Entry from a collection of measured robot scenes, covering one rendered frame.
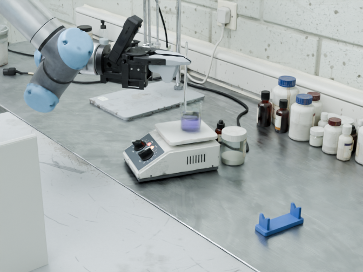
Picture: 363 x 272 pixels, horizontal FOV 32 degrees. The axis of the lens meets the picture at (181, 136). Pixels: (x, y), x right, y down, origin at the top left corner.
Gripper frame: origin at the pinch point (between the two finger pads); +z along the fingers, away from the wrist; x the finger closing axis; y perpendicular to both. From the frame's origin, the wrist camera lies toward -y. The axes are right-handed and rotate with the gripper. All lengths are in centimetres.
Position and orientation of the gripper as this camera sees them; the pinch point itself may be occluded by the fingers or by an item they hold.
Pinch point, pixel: (185, 58)
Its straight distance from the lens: 140.1
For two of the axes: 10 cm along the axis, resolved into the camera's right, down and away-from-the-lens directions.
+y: -0.2, 9.2, 4.0
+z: 9.7, 1.2, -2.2
